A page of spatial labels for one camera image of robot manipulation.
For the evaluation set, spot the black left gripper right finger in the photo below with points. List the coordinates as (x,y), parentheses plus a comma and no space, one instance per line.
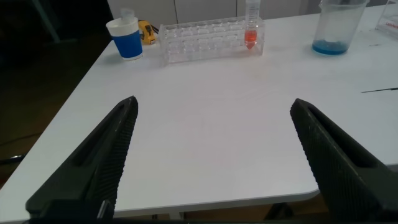
(342,174)

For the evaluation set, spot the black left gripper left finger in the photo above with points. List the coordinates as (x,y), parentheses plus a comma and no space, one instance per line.
(99,161)

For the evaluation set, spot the test tube with blue liquid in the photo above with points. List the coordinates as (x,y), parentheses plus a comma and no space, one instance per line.
(127,15)

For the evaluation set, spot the test tube with red liquid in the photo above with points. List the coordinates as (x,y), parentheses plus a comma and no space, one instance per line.
(250,35)

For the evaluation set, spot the clear plastic beaker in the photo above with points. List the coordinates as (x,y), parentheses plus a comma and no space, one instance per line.
(332,46)

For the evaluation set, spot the clear acrylic test tube rack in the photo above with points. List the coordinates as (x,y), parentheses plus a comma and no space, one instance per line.
(211,43)
(390,21)

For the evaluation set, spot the grey metal chair base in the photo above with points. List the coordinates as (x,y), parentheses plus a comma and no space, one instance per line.
(11,159)

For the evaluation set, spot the thin black stick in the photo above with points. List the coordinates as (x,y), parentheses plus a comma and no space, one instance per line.
(379,90)

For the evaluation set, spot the blue white paper cup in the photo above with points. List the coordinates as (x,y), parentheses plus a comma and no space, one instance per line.
(127,43)

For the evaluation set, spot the yellow tape measure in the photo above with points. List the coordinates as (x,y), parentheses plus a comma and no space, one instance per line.
(146,31)

